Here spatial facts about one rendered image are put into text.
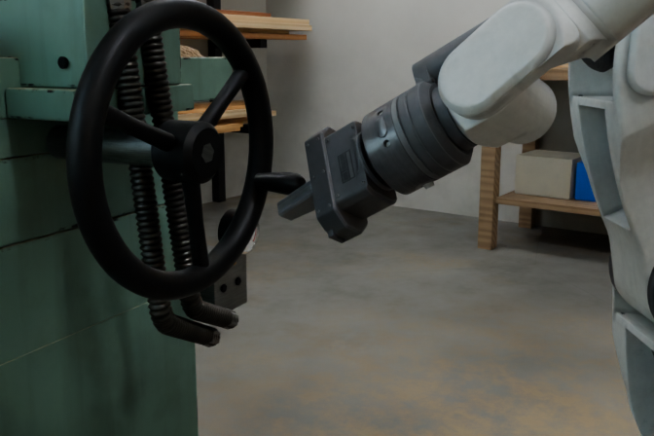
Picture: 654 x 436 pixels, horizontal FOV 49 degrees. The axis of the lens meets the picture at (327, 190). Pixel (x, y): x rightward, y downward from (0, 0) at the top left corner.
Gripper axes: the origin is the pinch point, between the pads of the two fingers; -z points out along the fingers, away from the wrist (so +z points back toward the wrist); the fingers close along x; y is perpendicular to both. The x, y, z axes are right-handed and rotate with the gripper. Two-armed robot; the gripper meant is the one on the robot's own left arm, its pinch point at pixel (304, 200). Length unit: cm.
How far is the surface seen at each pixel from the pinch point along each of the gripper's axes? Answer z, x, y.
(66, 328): -29.5, -5.6, 8.4
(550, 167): -42, 124, -249
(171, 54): -6.1, 17.3, 11.8
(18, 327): -28.4, -7.0, 14.9
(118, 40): 2.2, 5.6, 25.0
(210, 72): -15.5, 29.4, -3.7
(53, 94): -10.2, 8.5, 23.2
